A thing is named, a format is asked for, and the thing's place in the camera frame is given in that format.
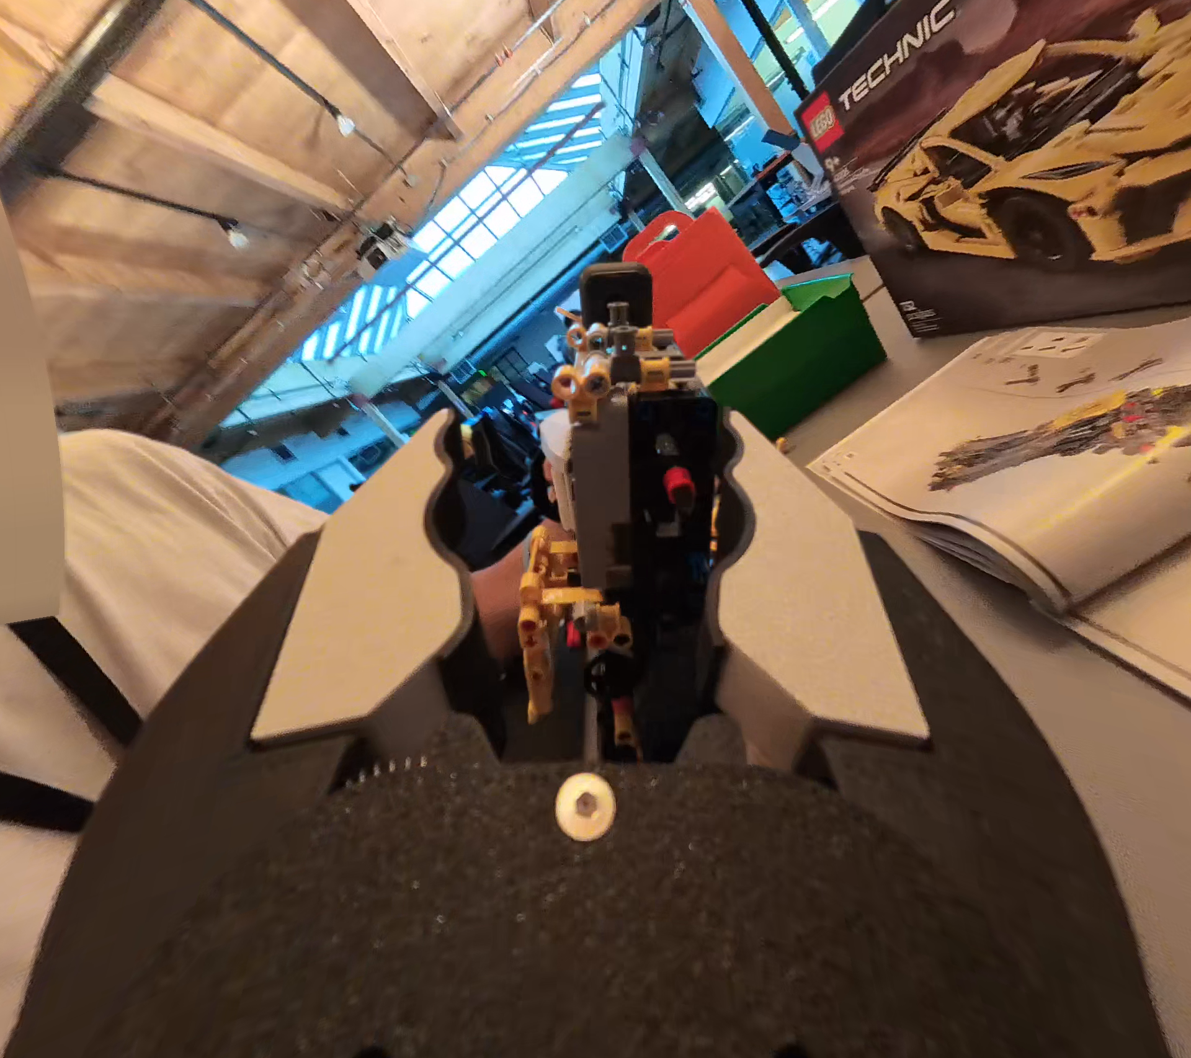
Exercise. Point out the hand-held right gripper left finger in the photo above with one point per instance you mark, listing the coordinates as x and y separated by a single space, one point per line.
372 612

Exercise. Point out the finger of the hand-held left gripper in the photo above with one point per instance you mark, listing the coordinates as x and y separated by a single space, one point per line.
556 463

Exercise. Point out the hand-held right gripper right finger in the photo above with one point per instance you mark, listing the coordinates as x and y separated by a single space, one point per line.
809 630

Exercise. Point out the partly built toy car model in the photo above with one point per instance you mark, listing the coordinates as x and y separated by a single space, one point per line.
604 500

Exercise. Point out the grey desk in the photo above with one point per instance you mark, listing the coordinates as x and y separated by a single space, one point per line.
1024 705

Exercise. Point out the person's left hand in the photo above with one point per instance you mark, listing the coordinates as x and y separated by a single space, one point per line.
502 602

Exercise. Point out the orange fabric bag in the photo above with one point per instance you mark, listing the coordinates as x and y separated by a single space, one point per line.
707 277

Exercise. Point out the green plastic bin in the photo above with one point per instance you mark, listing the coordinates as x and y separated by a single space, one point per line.
809 370

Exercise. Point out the open instruction booklet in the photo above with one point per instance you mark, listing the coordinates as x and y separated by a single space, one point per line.
1042 471

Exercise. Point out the ceiling spot lamp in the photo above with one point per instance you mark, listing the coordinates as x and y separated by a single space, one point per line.
237 237
346 125

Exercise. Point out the dark angled board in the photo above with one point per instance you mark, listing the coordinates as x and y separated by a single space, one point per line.
851 35

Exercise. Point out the toy car set box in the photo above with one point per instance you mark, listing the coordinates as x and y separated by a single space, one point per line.
1024 146

